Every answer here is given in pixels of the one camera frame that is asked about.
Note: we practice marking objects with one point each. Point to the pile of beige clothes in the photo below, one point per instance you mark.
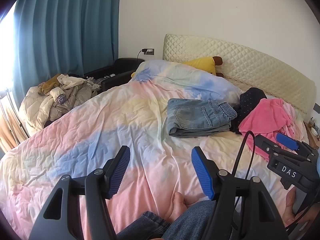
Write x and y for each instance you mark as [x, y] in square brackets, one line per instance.
[32, 105]

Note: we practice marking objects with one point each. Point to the dark wall socket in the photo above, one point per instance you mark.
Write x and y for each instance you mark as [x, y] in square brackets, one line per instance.
[316, 108]

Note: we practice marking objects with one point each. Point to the pastel tie-dye duvet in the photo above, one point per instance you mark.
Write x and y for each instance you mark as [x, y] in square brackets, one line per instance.
[100, 120]

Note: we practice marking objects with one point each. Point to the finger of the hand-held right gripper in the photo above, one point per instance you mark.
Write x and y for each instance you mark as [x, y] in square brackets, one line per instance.
[287, 141]
[266, 147]

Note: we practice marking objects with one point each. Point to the beige hanging garment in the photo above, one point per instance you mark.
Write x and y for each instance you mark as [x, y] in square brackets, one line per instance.
[10, 130]

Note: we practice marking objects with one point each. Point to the blue curtain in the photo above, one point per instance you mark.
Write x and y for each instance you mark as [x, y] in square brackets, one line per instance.
[70, 30]

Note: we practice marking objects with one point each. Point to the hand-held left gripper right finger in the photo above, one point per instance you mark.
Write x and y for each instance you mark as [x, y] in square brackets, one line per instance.
[200, 172]

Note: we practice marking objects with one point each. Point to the black leather armchair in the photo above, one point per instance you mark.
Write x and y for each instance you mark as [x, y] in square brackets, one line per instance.
[120, 80]

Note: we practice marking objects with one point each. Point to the grey garment with purple label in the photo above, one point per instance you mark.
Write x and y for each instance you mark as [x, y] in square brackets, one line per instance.
[77, 97]

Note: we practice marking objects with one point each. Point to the cream quilted headboard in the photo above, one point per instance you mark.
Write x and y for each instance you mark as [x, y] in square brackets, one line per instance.
[250, 62]

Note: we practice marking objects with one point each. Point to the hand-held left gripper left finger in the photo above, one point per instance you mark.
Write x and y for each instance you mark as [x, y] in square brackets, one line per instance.
[121, 172]

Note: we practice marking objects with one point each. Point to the mustard yellow garment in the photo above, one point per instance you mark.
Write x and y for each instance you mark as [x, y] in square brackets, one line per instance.
[48, 85]

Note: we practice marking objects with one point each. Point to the dark dotted garment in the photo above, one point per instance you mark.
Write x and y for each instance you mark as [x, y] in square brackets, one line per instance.
[250, 97]

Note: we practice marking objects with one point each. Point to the wall socket with charger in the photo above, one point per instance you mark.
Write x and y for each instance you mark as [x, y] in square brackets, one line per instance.
[149, 51]

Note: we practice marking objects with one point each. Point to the person's leg in jeans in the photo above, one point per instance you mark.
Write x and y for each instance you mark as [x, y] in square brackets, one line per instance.
[145, 225]
[192, 217]

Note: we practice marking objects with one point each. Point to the person's right hand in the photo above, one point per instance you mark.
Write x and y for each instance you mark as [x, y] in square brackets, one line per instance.
[290, 210]

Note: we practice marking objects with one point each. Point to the pink garment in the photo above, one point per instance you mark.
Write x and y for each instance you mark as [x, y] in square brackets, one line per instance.
[265, 117]

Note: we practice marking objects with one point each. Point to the bright window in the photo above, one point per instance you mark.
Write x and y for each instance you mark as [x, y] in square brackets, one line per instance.
[6, 55]

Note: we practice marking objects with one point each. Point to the yellow plush toy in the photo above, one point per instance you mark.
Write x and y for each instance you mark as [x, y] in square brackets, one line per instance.
[202, 63]

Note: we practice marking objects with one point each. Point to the blue denim jeans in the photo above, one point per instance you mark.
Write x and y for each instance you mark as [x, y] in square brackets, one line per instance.
[190, 115]

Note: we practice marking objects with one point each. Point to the wooden nightstand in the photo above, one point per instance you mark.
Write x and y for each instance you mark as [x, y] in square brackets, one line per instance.
[311, 136]

